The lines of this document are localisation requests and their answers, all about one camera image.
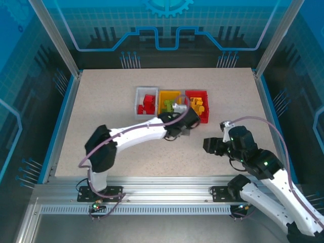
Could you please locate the round yellow lego piece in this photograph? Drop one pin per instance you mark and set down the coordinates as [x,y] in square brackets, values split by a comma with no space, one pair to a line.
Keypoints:
[200,109]

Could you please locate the red plastic bin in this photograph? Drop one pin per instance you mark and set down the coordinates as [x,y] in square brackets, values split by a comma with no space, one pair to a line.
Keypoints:
[206,114]

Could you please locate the green lego brick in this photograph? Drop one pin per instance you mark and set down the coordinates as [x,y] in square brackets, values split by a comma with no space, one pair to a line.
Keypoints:
[167,110]

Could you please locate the green lego plate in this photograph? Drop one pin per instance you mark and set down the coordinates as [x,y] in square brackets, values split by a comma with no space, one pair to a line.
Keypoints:
[168,103]

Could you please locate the yellow plastic bin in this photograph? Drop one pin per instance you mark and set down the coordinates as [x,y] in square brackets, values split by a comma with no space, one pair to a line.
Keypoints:
[164,97]

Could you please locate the long red lego brick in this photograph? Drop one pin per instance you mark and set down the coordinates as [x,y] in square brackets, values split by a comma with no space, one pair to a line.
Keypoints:
[150,109]

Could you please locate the white plastic bin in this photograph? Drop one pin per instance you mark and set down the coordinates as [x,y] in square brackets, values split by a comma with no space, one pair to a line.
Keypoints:
[139,96]

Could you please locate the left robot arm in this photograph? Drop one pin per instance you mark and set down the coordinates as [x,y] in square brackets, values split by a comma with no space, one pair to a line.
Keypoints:
[139,131]

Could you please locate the blue table edge strip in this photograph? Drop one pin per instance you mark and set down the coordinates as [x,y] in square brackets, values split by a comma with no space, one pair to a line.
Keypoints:
[276,126]
[58,126]

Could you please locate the steel sheet panel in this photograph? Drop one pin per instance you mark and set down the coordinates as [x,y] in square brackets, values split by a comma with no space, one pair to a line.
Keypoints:
[164,230]

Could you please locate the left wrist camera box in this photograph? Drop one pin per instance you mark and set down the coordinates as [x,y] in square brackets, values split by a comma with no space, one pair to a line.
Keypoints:
[180,107]

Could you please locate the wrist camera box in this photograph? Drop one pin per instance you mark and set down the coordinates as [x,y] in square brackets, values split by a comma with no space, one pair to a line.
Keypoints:
[225,125]
[180,107]

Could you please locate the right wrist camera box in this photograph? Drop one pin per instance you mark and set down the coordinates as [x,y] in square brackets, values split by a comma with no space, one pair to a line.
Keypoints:
[225,125]

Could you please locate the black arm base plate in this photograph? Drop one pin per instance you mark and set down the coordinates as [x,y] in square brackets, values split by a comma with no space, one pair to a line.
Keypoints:
[219,195]
[114,193]

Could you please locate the aluminium front rail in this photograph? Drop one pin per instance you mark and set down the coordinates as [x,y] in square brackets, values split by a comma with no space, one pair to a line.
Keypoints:
[164,189]

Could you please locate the aluminium frame post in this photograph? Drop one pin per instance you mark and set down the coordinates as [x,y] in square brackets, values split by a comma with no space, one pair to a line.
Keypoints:
[57,38]
[276,38]

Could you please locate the aluminium side rail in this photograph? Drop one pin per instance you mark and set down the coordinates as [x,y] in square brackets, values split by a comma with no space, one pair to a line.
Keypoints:
[63,126]

